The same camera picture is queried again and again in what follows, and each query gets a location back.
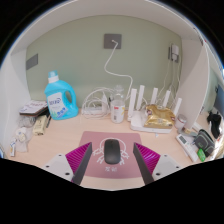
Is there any gold foil bag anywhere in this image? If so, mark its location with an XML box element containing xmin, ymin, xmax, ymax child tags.
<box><xmin>143</xmin><ymin>104</ymin><xmax>177</xmax><ymax>130</ymax></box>

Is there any pale yellow small box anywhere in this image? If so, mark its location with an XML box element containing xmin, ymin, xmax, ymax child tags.
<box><xmin>32</xmin><ymin>114</ymin><xmax>48</xmax><ymax>137</ymax></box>

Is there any grey blank wall plate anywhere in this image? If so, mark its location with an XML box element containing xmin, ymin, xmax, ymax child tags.
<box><xmin>25</xmin><ymin>53</ymin><xmax>39</xmax><ymax>71</ymax></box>

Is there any blue detergent bottle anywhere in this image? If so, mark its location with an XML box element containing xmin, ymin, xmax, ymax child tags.
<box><xmin>44</xmin><ymin>70</ymin><xmax>80</xmax><ymax>121</ymax></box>

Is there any small white round jar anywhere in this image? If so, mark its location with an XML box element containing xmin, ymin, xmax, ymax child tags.
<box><xmin>175</xmin><ymin>114</ymin><xmax>188</xmax><ymax>132</ymax></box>

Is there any white wall socket cable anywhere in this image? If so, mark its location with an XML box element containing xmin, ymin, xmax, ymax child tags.
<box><xmin>103</xmin><ymin>39</ymin><xmax>134</xmax><ymax>93</ymax></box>

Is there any white desk hutch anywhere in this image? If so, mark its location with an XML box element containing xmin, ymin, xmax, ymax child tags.
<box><xmin>0</xmin><ymin>0</ymin><xmax>224</xmax><ymax>158</ymax></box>

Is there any clear plastic bag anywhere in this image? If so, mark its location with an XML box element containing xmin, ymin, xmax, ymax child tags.
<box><xmin>16</xmin><ymin>116</ymin><xmax>36</xmax><ymax>129</ymax></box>

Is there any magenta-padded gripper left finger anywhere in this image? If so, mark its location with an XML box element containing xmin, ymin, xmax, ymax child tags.
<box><xmin>43</xmin><ymin>141</ymin><xmax>94</xmax><ymax>186</ymax></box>

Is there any pink mouse pad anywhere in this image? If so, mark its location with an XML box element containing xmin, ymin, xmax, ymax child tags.
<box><xmin>78</xmin><ymin>130</ymin><xmax>145</xmax><ymax>179</ymax></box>

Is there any small green packet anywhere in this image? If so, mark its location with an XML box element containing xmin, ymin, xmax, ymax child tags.
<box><xmin>196</xmin><ymin>148</ymin><xmax>207</xmax><ymax>163</ymax></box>

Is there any black computer mouse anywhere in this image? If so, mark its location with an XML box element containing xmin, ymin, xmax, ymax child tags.
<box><xmin>103</xmin><ymin>138</ymin><xmax>121</xmax><ymax>165</ymax></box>

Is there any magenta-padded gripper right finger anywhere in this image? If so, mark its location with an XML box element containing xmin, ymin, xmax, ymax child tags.
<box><xmin>132</xmin><ymin>141</ymin><xmax>184</xmax><ymax>186</ymax></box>

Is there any black bag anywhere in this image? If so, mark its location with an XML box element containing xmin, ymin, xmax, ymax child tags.
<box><xmin>206</xmin><ymin>110</ymin><xmax>223</xmax><ymax>139</ymax></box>

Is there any grey wall socket plate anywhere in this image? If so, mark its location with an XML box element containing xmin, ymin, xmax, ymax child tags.
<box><xmin>103</xmin><ymin>33</ymin><xmax>123</xmax><ymax>50</ymax></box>

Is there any black zip pouch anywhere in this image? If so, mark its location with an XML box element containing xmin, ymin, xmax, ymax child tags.
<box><xmin>194</xmin><ymin>129</ymin><xmax>216</xmax><ymax>158</ymax></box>

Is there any white charger block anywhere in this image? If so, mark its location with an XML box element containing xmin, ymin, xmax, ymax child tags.
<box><xmin>100</xmin><ymin>93</ymin><xmax>109</xmax><ymax>109</ymax></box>

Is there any white power strip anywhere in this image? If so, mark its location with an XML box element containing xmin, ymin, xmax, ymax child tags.
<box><xmin>81</xmin><ymin>105</ymin><xmax>111</xmax><ymax>117</ymax></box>

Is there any brown notebook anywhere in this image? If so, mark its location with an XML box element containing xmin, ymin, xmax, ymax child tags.
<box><xmin>19</xmin><ymin>106</ymin><xmax>50</xmax><ymax>118</ymax></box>

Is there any small white tube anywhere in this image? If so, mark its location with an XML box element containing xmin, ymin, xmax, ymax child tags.
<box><xmin>9</xmin><ymin>139</ymin><xmax>18</xmax><ymax>158</ymax></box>

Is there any white cable bundle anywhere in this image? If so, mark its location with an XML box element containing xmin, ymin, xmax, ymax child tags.
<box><xmin>80</xmin><ymin>87</ymin><xmax>113</xmax><ymax>119</ymax></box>

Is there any white remote control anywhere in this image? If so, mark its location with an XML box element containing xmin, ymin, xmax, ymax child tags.
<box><xmin>175</xmin><ymin>133</ymin><xmax>200</xmax><ymax>163</ymax></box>

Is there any black pen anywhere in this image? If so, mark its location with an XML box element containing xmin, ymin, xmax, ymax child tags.
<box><xmin>45</xmin><ymin>114</ymin><xmax>53</xmax><ymax>129</ymax></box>

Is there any white router with antennas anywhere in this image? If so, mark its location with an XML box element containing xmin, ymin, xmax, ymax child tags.
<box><xmin>127</xmin><ymin>84</ymin><xmax>184</xmax><ymax>134</ymax></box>

